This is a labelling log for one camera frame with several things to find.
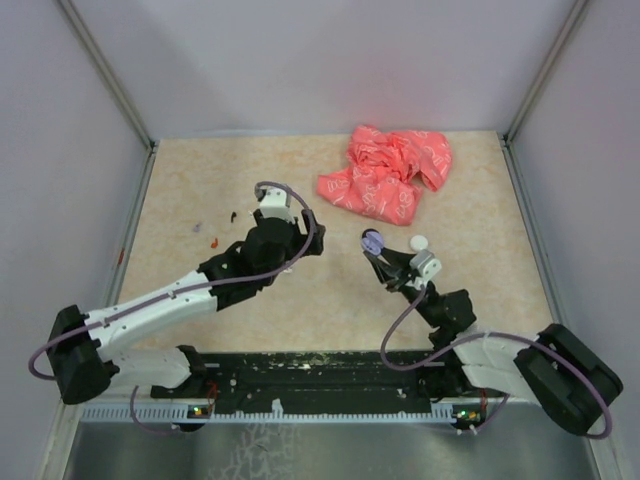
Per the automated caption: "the aluminium frame post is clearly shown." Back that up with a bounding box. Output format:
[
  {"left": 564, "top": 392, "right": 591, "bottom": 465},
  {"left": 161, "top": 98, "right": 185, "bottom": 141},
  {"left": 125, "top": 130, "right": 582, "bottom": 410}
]
[
  {"left": 54, "top": 0, "right": 155, "bottom": 151},
  {"left": 502, "top": 0, "right": 591, "bottom": 147}
]

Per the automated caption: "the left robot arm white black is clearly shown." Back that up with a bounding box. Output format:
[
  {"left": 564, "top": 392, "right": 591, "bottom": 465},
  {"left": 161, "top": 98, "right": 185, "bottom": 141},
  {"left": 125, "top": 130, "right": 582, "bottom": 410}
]
[{"left": 46, "top": 209, "right": 326, "bottom": 405}]

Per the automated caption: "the left aluminium frame post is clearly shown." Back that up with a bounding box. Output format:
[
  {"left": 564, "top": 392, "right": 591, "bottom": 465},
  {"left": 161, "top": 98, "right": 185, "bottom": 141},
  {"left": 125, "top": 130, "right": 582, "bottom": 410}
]
[{"left": 54, "top": 0, "right": 155, "bottom": 151}]

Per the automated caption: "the white slotted cable duct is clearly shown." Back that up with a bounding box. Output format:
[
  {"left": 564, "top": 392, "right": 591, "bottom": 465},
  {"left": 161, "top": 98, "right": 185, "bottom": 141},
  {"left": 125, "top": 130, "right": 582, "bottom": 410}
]
[{"left": 79, "top": 402, "right": 491, "bottom": 422}]

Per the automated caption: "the right aluminium frame post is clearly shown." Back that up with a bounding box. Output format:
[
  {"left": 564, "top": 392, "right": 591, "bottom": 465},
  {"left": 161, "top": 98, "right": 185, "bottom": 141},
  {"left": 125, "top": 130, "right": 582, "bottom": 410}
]
[{"left": 502, "top": 0, "right": 591, "bottom": 147}]

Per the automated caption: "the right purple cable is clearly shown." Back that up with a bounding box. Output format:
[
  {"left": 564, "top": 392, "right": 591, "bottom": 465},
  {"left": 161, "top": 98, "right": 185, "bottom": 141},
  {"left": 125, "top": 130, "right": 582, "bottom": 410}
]
[{"left": 380, "top": 282, "right": 614, "bottom": 440}]

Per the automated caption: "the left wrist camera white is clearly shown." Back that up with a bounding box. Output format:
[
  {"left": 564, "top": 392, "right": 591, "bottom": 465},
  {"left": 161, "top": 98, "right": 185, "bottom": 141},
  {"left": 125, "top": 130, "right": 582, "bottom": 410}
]
[{"left": 258, "top": 187, "right": 294, "bottom": 223}]

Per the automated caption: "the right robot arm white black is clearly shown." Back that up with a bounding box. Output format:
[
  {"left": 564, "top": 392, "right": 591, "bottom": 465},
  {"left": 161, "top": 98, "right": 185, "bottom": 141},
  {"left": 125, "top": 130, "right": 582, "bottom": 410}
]
[{"left": 363, "top": 246, "right": 623, "bottom": 440}]

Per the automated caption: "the white earbud charging case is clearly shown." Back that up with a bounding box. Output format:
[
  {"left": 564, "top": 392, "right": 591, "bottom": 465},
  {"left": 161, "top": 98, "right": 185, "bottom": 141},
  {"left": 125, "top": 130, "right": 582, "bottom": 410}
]
[{"left": 409, "top": 235, "right": 429, "bottom": 252}]

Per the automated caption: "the crumpled pink printed cloth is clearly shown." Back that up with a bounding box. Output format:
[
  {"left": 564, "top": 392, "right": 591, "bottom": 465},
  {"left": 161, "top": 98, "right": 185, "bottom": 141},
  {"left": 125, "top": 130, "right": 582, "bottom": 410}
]
[{"left": 316, "top": 125, "right": 453, "bottom": 226}]

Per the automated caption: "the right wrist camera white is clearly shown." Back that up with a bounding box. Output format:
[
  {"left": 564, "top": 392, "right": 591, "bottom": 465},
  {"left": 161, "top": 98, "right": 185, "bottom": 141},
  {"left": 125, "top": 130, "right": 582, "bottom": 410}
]
[{"left": 409, "top": 249, "right": 442, "bottom": 281}]

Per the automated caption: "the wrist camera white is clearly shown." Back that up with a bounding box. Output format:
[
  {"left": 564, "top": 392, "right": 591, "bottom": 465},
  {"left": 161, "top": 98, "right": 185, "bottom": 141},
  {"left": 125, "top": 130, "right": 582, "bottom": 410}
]
[
  {"left": 258, "top": 187, "right": 294, "bottom": 223},
  {"left": 409, "top": 249, "right": 442, "bottom": 281}
]

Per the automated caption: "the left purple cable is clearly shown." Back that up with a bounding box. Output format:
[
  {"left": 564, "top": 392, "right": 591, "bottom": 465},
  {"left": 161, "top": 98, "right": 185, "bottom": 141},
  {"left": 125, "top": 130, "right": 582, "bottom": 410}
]
[{"left": 27, "top": 180, "right": 315, "bottom": 382}]

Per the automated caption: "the purple earbud charging case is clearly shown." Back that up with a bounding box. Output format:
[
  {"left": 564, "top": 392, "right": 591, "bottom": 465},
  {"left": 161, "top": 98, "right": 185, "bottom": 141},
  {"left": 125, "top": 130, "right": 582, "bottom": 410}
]
[{"left": 360, "top": 229, "right": 385, "bottom": 256}]

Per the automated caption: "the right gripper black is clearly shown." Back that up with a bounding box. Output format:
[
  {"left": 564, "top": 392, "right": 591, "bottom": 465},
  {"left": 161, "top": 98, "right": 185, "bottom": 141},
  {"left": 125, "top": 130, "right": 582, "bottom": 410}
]
[{"left": 368, "top": 242, "right": 442, "bottom": 328}]

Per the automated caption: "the purple cable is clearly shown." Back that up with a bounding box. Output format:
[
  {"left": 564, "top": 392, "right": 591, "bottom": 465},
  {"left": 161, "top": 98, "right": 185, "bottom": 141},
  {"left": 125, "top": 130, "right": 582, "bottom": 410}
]
[
  {"left": 27, "top": 180, "right": 315, "bottom": 382},
  {"left": 380, "top": 282, "right": 614, "bottom": 440}
]

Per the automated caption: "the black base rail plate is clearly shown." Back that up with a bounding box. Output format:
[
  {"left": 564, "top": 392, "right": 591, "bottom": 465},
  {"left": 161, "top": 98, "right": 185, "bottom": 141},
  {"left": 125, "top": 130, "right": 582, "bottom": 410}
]
[{"left": 151, "top": 351, "right": 480, "bottom": 415}]

